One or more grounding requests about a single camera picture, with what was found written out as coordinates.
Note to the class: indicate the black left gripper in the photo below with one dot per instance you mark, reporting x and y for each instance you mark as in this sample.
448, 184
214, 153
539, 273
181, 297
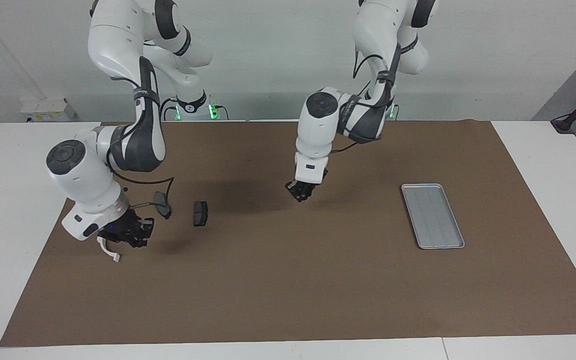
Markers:
310, 186

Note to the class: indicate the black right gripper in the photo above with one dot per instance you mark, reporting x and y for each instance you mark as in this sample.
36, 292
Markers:
130, 225

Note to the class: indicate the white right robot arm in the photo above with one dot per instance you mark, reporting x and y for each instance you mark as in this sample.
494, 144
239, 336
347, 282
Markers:
83, 175

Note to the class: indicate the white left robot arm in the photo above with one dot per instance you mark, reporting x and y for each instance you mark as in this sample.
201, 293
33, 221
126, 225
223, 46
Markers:
318, 125

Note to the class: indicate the grey metal tray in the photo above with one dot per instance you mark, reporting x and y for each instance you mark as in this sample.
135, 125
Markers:
433, 217

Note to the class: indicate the curved dark brake pad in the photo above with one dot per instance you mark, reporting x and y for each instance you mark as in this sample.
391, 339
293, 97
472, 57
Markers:
160, 199

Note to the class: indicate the rectangular dark brake pad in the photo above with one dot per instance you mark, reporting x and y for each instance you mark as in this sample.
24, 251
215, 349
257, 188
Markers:
200, 214

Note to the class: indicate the brown table mat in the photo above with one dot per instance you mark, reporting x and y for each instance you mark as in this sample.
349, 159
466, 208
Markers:
288, 280

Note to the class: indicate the white curved plastic bracket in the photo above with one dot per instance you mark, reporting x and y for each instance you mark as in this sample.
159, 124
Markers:
113, 256

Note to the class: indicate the white wall box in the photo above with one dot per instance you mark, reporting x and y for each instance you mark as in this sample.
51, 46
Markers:
48, 109

